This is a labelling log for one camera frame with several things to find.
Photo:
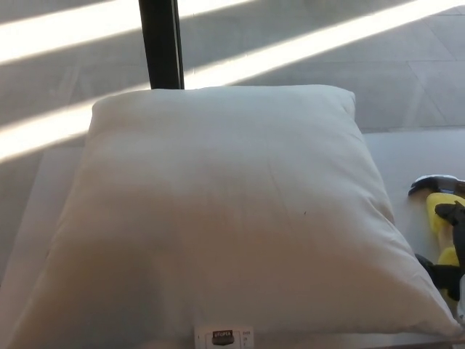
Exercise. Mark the claw hammer with yellow cloth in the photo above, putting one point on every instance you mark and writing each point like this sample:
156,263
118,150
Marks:
437,201

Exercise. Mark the white square pillow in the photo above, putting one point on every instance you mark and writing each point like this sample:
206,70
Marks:
221,203

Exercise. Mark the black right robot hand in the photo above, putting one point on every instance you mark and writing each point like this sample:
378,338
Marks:
448,212

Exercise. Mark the black vertical post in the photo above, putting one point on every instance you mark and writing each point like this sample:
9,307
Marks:
161,43

